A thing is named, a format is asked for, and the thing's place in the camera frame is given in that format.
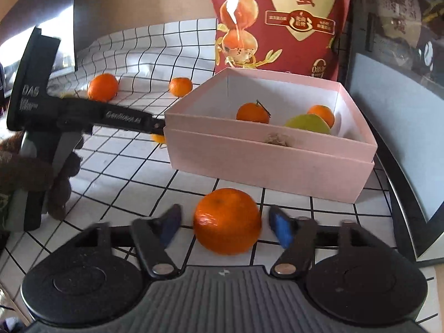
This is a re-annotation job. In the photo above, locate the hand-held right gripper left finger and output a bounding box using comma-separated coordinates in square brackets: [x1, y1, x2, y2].
[66, 204, 183, 280]

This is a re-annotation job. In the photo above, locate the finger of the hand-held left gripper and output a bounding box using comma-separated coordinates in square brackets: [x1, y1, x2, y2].
[147, 117, 166, 136]

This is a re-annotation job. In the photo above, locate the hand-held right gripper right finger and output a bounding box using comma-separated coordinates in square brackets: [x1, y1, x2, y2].
[269, 205, 379, 279]

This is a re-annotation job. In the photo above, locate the large orange tangerine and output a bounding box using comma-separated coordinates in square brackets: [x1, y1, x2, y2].
[193, 188, 262, 255]
[87, 73, 119, 103]

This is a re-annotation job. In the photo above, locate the pink cardboard box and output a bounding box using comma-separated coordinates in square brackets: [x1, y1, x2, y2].
[163, 67, 379, 203]

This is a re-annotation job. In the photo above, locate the yellow-green citrus fruit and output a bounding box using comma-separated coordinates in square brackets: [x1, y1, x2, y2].
[284, 113, 332, 136]

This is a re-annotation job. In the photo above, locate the person's left hand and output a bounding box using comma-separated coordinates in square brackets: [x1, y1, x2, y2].
[0, 135, 83, 220]

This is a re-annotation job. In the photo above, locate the flat monitor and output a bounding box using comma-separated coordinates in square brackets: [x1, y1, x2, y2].
[0, 31, 76, 94]

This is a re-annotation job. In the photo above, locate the black framed monitor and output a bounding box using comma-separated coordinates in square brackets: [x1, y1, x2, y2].
[342, 0, 444, 268]

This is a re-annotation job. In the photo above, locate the red snack bag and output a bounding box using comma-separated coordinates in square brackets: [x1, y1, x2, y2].
[211, 0, 354, 81]

